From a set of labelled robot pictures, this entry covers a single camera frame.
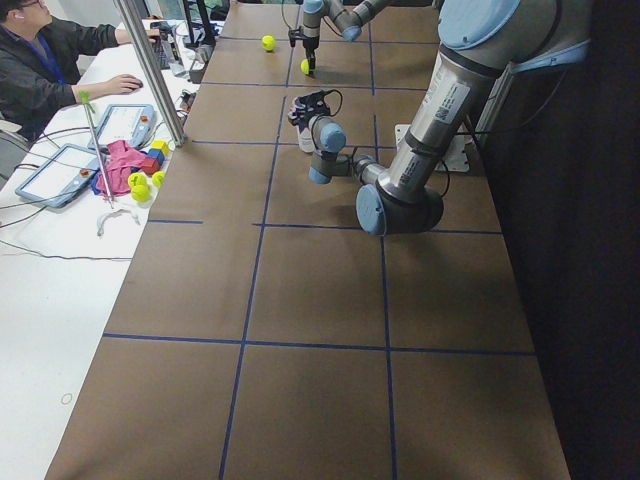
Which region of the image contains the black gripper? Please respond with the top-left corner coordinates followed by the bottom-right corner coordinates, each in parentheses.
top-left (287, 102), bottom-right (330, 131)
top-left (303, 36), bottom-right (319, 74)

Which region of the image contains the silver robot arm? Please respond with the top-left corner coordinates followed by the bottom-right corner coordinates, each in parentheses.
top-left (289, 0), bottom-right (391, 74)
top-left (288, 1), bottom-right (593, 236)

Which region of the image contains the spare tennis ball three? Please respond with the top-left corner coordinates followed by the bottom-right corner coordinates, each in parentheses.
top-left (151, 171), bottom-right (165, 188)

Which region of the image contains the spare tennis ball one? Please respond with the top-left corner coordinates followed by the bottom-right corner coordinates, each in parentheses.
top-left (127, 172), bottom-right (147, 189)

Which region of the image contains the spare tennis ball two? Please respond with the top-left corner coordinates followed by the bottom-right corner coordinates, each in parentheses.
top-left (131, 184), bottom-right (151, 203)

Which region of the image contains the clear water bottle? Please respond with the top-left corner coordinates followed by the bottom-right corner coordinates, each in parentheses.
top-left (165, 34), bottom-right (184, 77)

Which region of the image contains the yellow cube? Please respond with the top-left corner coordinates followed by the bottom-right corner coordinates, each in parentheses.
top-left (150, 139), bottom-right (171, 158)

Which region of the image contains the blue red cube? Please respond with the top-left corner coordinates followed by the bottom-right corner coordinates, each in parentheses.
top-left (140, 148), bottom-right (165, 175)

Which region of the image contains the black keyboard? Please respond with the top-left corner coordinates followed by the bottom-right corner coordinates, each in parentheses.
top-left (149, 21), bottom-right (170, 70)

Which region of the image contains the black computer mouse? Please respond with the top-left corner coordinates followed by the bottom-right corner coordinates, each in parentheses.
top-left (121, 77), bottom-right (143, 91)

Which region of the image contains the teach pendant far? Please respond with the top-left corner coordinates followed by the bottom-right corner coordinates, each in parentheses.
top-left (96, 104), bottom-right (156, 150)

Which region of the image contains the teach pendant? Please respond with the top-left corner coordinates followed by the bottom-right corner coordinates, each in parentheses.
top-left (96, 104), bottom-right (156, 150)
top-left (15, 144), bottom-right (99, 208)

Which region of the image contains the pink cloth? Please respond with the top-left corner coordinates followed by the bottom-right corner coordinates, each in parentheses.
top-left (106, 140), bottom-right (146, 196)

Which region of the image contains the metal grabber stick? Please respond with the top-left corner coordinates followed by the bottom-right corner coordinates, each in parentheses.
top-left (79, 90), bottom-right (114, 208)

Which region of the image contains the teach pendant near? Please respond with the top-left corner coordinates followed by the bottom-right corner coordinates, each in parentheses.
top-left (15, 144), bottom-right (99, 208)

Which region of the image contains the seated person black jacket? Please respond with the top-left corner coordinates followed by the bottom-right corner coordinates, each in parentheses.
top-left (1, 1), bottom-right (138, 141)

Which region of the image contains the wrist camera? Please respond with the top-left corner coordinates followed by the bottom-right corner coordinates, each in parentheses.
top-left (288, 27), bottom-right (304, 48)
top-left (297, 90), bottom-right (330, 109)

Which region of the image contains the aluminium frame post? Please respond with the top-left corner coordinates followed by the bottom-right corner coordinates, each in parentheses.
top-left (114, 0), bottom-right (185, 147)

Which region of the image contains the white plastic strap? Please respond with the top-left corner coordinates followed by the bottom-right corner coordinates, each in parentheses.
top-left (95, 208), bottom-right (142, 238)

